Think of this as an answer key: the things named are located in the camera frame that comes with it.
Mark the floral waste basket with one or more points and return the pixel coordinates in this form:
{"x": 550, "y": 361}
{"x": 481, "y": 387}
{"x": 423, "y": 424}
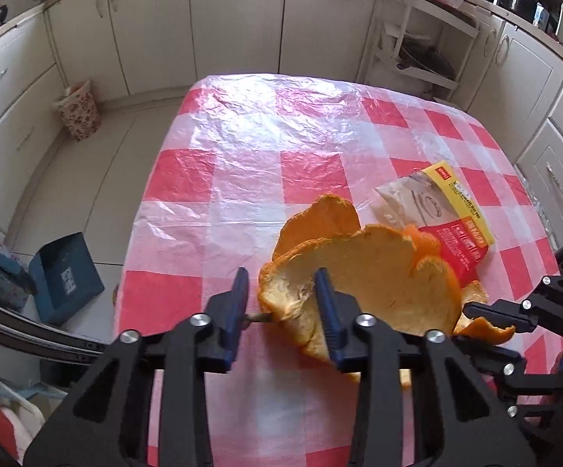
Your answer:
{"x": 78, "y": 111}

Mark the white kitchen cabinets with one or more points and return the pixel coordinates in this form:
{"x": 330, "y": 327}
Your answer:
{"x": 133, "y": 48}

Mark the white drawer cabinet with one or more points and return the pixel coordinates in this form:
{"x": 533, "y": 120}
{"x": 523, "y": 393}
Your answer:
{"x": 513, "y": 84}

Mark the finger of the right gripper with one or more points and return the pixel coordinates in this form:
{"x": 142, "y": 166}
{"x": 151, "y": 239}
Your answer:
{"x": 502, "y": 314}

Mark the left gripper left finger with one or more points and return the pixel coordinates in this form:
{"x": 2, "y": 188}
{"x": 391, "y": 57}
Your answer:
{"x": 227, "y": 312}

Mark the red white checkered tablecloth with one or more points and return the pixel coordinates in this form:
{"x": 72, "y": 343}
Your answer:
{"x": 245, "y": 153}

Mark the large orange peel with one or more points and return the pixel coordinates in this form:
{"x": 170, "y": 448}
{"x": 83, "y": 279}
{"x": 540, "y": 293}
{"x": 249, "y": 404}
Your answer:
{"x": 397, "y": 275}

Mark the blue dustpan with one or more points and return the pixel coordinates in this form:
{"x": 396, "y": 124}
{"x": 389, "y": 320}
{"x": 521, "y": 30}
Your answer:
{"x": 66, "y": 279}

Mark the white shelf rack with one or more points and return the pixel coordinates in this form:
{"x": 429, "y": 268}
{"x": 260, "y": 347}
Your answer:
{"x": 452, "y": 32}

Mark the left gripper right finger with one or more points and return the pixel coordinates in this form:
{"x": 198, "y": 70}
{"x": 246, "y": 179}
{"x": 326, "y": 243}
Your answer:
{"x": 338, "y": 312}

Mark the black wok on rack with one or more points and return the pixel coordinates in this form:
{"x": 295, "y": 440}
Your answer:
{"x": 418, "y": 54}

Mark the yellow red snack wrapper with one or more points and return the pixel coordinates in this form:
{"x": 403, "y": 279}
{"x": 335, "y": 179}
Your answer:
{"x": 437, "y": 202}

